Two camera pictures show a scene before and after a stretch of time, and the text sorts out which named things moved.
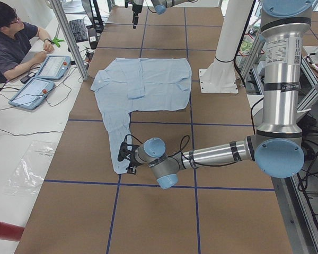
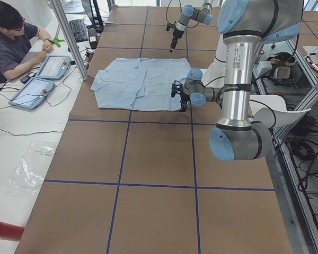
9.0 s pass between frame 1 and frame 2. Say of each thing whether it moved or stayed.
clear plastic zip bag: stayed
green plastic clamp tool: stayed
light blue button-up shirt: moved
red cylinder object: stayed
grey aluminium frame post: stayed
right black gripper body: moved
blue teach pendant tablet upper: stayed
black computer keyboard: stayed
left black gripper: moved
